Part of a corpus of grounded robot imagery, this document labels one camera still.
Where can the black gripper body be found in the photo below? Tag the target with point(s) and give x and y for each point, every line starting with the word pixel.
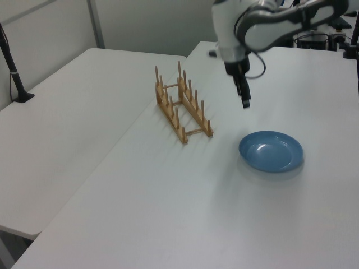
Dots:
pixel 238 68

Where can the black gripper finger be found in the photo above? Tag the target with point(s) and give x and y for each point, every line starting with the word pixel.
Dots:
pixel 245 96
pixel 236 84

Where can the blue plate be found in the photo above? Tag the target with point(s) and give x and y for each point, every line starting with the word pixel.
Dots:
pixel 270 152

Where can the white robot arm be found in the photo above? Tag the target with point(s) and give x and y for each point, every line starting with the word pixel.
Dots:
pixel 230 28

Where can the wooden plate rack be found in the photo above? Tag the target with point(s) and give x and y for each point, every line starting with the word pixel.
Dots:
pixel 196 112

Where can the black electronics box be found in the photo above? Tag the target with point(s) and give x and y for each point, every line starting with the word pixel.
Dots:
pixel 312 42

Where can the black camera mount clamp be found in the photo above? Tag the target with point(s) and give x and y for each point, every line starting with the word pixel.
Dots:
pixel 350 51

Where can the black camera stand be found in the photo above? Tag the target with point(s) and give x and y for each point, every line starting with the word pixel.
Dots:
pixel 16 84

